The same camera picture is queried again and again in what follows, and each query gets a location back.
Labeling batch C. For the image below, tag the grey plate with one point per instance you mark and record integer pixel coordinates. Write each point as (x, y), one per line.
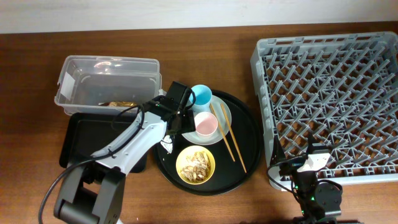
(217, 104)

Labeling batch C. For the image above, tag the food scraps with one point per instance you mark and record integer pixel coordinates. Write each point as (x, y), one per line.
(197, 167)

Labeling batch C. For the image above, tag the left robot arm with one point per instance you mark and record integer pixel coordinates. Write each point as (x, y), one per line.
(92, 190)

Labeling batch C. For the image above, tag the wooden chopstick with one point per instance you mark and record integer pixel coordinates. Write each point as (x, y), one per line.
(233, 137)
(222, 132)

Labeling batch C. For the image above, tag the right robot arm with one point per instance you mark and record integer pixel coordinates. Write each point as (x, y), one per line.
(319, 200)

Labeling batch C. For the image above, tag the blue cup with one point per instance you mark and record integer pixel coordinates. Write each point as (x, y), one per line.
(200, 98)

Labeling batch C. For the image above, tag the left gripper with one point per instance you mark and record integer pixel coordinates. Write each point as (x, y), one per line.
(188, 121)

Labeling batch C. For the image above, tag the pink cup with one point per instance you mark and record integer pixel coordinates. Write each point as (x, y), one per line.
(206, 124)

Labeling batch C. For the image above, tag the right wooden chopstick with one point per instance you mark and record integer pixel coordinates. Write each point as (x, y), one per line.
(233, 137)

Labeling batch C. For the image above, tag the clear plastic bin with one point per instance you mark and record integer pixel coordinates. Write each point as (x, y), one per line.
(87, 82)

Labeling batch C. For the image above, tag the white tissue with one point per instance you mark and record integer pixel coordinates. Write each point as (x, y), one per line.
(167, 143)

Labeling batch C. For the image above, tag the grey dishwasher rack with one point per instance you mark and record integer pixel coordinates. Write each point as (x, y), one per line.
(342, 90)

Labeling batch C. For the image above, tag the black rectangular tray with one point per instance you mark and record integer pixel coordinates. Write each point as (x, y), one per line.
(88, 133)

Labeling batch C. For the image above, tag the yellow bowl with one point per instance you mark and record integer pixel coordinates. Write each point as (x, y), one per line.
(189, 151)

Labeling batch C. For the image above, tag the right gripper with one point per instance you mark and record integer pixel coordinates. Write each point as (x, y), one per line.
(277, 154)

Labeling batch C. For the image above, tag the brown gold snack wrapper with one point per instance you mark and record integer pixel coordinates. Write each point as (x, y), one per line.
(119, 104)

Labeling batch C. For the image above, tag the round black tray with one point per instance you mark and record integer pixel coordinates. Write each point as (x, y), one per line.
(228, 174)

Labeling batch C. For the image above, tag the left wooden chopstick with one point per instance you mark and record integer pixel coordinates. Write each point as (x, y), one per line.
(222, 132)

